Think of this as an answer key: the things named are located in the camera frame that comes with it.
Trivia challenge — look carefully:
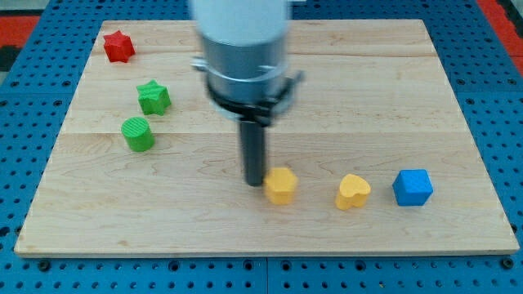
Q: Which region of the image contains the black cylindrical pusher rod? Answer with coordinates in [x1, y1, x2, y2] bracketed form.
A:
[239, 121, 266, 187]

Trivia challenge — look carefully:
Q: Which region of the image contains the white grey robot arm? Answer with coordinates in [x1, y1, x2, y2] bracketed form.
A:
[189, 0, 303, 186]

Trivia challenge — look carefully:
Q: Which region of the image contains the yellow hexagon block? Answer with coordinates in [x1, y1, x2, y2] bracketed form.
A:
[264, 167, 298, 205]

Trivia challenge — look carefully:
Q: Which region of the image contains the green star block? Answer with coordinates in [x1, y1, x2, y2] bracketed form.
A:
[136, 79, 172, 116]

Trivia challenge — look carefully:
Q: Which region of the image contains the red star block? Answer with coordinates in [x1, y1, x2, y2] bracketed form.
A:
[103, 30, 135, 63]

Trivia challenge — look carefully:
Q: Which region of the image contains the green cylinder block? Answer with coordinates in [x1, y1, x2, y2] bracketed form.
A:
[121, 117, 155, 152]

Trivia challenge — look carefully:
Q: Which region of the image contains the yellow heart block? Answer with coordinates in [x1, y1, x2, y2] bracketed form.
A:
[335, 174, 371, 211]

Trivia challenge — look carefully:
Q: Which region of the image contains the light wooden board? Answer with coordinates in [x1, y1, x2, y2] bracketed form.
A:
[15, 20, 519, 258]

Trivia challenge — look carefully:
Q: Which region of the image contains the blue cube block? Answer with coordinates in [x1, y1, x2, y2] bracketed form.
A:
[392, 169, 434, 207]

